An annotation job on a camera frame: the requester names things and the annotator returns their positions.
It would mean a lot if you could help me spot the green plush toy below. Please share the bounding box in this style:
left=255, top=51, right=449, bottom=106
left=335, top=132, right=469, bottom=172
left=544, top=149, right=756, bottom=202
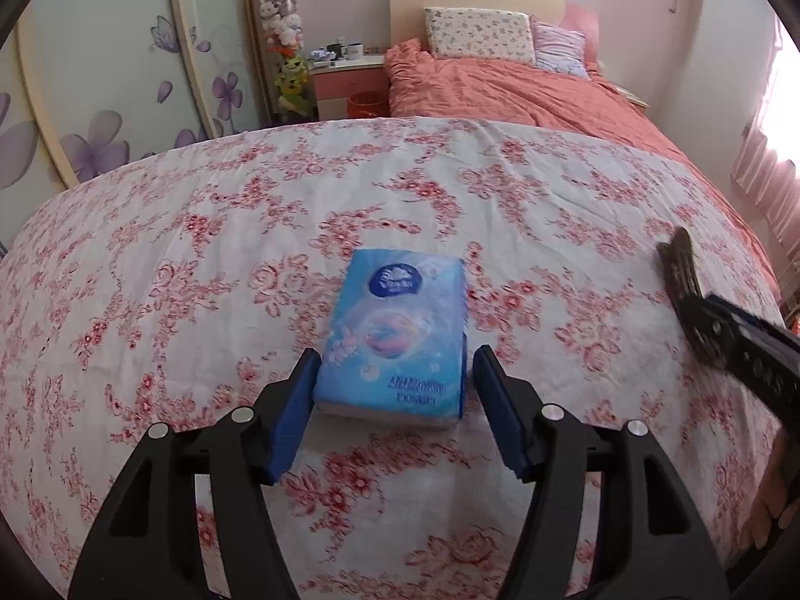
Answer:
left=275, top=53, right=314, bottom=117

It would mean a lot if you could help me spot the hanging plush toy holder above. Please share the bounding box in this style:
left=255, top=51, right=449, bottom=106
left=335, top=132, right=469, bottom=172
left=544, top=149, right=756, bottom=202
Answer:
left=256, top=0, right=307, bottom=54

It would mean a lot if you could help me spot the small red bin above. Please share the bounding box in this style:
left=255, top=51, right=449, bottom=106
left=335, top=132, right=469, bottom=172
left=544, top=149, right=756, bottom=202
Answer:
left=346, top=92, right=385, bottom=120

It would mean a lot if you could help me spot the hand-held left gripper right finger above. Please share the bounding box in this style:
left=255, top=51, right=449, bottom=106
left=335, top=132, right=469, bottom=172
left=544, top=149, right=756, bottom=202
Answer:
left=471, top=343, right=734, bottom=600

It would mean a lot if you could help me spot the blue tissue pack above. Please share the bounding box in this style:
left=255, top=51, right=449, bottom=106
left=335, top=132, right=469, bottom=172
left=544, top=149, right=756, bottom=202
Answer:
left=312, top=248, right=469, bottom=431

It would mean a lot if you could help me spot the pink nightstand with mugs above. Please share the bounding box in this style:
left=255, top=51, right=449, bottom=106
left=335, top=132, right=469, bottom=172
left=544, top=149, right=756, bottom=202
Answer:
left=310, top=53, right=390, bottom=120

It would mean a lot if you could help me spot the red bed blanket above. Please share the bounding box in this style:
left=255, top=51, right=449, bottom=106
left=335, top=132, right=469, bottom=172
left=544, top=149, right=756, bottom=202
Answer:
left=382, top=37, right=785, bottom=307

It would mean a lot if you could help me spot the person's right hand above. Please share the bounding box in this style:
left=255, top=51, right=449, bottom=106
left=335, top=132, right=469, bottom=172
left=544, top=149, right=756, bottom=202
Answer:
left=745, top=421, right=800, bottom=551

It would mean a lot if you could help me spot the floral tablecloth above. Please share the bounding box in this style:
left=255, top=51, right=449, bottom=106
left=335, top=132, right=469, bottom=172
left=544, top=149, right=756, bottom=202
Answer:
left=0, top=117, right=790, bottom=600

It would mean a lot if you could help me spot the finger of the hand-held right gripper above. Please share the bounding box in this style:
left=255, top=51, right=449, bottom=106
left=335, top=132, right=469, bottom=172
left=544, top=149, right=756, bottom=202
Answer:
left=700, top=292, right=800, bottom=357

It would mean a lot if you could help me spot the pink curtain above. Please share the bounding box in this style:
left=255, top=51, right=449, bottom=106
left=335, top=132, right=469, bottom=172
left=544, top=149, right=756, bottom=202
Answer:
left=731, top=12, right=800, bottom=245

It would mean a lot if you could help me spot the floral pillow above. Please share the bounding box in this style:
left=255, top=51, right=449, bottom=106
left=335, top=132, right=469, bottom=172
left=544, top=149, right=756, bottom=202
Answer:
left=423, top=7, right=539, bottom=67

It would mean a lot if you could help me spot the flower print wardrobe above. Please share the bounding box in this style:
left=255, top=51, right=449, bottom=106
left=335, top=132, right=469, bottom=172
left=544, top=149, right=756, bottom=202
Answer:
left=0, top=0, right=264, bottom=251

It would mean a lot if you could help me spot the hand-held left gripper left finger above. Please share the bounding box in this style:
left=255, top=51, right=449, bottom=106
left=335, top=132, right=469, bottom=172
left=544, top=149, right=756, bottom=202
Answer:
left=67, top=346, right=324, bottom=600

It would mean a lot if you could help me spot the striped pink pillow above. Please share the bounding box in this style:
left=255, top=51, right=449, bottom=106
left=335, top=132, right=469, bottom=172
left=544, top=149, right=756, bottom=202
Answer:
left=531, top=17, right=592, bottom=79

